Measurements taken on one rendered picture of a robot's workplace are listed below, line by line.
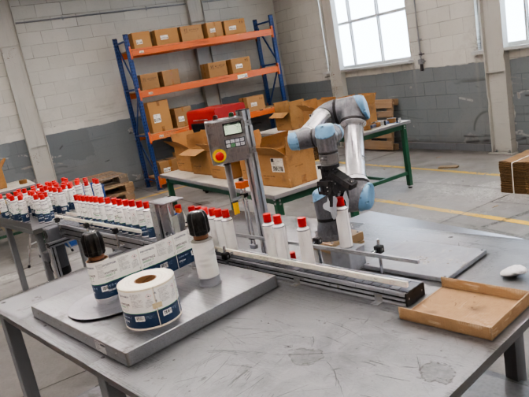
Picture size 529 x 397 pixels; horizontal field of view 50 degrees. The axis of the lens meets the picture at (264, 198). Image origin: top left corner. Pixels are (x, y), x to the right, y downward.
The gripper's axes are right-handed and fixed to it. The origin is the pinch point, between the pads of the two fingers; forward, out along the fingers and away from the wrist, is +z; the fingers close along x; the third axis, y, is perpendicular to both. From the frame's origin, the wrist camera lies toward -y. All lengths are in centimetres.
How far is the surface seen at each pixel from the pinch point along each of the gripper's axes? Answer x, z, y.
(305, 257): 17.5, 12.4, 5.8
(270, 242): 16.9, 8.7, 25.4
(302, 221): 16.1, -1.5, 5.7
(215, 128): 13, -39, 52
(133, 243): 20, 20, 135
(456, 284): 2, 21, -48
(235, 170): -137, 21, 232
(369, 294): 20.5, 20.6, -25.2
